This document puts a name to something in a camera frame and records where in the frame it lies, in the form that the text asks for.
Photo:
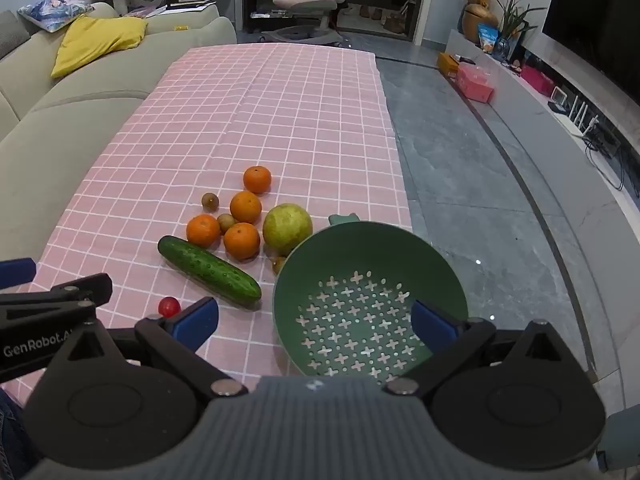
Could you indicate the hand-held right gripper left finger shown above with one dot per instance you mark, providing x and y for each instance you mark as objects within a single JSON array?
[{"x": 197, "y": 322}]

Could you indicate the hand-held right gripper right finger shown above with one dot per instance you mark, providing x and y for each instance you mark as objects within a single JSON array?
[{"x": 432, "y": 325}]

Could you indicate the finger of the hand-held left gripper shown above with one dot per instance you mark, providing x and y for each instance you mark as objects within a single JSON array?
[
  {"x": 65, "y": 292},
  {"x": 15, "y": 272}
]

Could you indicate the red cherry tomato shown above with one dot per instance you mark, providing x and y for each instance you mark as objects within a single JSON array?
[{"x": 169, "y": 306}]

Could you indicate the green cucumber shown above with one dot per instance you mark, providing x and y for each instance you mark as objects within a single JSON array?
[{"x": 210, "y": 270}]

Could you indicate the orange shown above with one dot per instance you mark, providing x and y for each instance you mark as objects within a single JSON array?
[
  {"x": 245, "y": 207},
  {"x": 257, "y": 179},
  {"x": 241, "y": 241},
  {"x": 203, "y": 230}
]

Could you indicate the green colander bowl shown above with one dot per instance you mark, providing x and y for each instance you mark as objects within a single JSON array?
[{"x": 310, "y": 280}]

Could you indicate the yellow-green guava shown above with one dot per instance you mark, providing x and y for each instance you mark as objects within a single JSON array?
[{"x": 287, "y": 227}]

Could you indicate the books on sofa arm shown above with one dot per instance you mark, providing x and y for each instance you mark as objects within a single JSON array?
[{"x": 192, "y": 4}]

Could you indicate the person's jeans leg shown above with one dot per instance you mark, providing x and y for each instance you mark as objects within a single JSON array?
[{"x": 10, "y": 430}]

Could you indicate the beige sofa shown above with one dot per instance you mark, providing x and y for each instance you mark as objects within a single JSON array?
[{"x": 75, "y": 110}]

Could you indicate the pink checked tablecloth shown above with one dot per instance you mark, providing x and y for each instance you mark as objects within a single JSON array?
[{"x": 225, "y": 110}]

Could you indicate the grey stone television cabinet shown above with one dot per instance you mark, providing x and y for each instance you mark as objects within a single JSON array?
[{"x": 550, "y": 125}]

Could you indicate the grey cushion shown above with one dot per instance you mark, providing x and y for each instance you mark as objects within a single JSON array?
[{"x": 10, "y": 32}]

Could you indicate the pink box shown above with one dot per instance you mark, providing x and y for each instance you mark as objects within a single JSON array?
[{"x": 475, "y": 85}]

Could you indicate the yellow pillow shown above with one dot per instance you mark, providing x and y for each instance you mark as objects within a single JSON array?
[{"x": 95, "y": 40}]

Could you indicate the white router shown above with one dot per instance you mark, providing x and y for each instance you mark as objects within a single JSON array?
[{"x": 575, "y": 122}]

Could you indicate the orange box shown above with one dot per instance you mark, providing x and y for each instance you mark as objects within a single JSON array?
[{"x": 448, "y": 64}]

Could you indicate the printed blue cushion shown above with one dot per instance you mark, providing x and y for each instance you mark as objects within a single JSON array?
[{"x": 55, "y": 10}]

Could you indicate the magenta box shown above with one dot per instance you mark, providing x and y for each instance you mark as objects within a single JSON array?
[{"x": 537, "y": 80}]

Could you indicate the blue glass vase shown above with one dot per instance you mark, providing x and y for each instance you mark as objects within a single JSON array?
[{"x": 501, "y": 50}]

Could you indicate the blue snack bag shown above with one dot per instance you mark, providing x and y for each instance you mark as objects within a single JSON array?
[{"x": 487, "y": 37}]

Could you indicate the gold vase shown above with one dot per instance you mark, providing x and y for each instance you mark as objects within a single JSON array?
[{"x": 477, "y": 17}]

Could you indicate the shoes on floor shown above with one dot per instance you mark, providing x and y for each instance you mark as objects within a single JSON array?
[{"x": 377, "y": 15}]

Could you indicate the green plant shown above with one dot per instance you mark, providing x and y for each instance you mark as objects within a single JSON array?
[{"x": 515, "y": 17}]

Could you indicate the pink office chair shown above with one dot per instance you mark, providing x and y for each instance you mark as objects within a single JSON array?
[{"x": 302, "y": 1}]

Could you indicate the black television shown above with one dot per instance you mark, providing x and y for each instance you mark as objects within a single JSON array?
[{"x": 600, "y": 10}]

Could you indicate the small white frame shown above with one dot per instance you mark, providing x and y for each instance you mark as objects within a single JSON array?
[{"x": 558, "y": 96}]

